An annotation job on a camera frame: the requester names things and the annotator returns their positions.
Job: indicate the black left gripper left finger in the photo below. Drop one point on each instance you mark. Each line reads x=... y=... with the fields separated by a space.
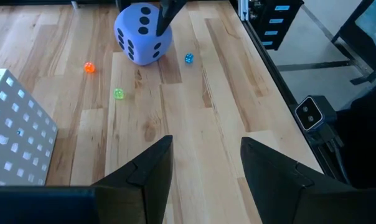
x=138 y=193

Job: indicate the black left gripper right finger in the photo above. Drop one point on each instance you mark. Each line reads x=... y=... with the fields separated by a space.
x=284 y=193

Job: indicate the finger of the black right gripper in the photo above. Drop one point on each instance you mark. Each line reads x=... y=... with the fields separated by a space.
x=167 y=15

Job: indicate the large purple foam die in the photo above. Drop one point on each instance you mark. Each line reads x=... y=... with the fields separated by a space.
x=135 y=46

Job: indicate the small blue die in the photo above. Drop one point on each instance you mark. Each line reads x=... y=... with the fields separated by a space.
x=189 y=58

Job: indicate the small green die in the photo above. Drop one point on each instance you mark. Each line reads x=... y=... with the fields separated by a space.
x=119 y=93

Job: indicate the small orange die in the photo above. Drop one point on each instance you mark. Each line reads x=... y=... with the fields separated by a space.
x=89 y=67

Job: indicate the black drawer cabinet blue labels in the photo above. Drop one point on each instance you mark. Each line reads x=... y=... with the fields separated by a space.
x=269 y=34

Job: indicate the white perforated basket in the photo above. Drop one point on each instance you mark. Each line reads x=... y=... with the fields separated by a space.
x=9 y=133

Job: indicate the silver aluminium bracket strip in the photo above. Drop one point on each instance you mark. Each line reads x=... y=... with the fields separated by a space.
x=243 y=9

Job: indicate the black table-level camera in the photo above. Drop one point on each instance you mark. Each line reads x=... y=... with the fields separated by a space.
x=309 y=113

